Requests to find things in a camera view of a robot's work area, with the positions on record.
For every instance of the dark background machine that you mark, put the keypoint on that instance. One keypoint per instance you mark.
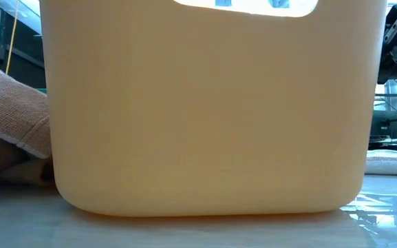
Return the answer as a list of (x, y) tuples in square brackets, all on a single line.
[(394, 129)]

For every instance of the pink-brown folded cloth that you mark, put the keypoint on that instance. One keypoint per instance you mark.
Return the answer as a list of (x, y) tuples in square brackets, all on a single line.
[(9, 110)]

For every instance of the yellow plastic bin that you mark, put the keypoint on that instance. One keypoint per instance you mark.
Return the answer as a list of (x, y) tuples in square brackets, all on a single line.
[(205, 113)]

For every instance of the white striped cloth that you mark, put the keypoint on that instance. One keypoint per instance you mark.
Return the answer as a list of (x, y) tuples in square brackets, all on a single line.
[(391, 163)]

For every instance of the teal green plastic bin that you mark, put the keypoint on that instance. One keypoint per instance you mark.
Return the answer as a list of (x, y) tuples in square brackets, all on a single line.
[(41, 91)]

